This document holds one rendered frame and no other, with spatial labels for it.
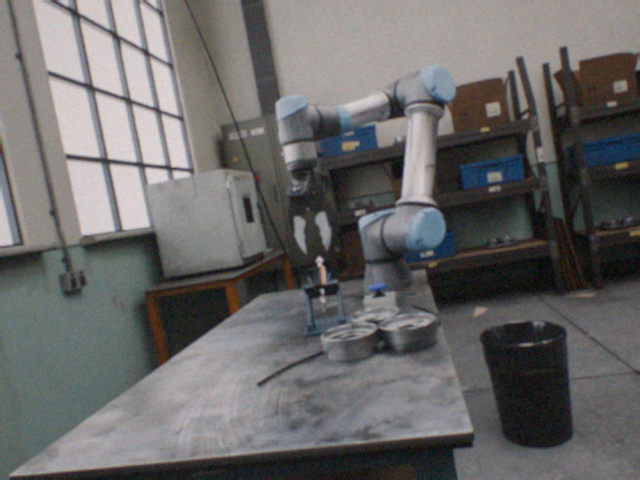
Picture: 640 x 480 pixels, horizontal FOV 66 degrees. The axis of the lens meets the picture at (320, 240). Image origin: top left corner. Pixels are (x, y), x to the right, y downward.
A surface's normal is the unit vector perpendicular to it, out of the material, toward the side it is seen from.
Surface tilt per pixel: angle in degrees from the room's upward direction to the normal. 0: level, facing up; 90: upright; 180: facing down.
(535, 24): 90
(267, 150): 90
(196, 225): 90
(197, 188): 90
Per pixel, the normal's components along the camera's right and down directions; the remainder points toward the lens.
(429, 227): 0.57, 0.07
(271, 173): -0.16, 0.09
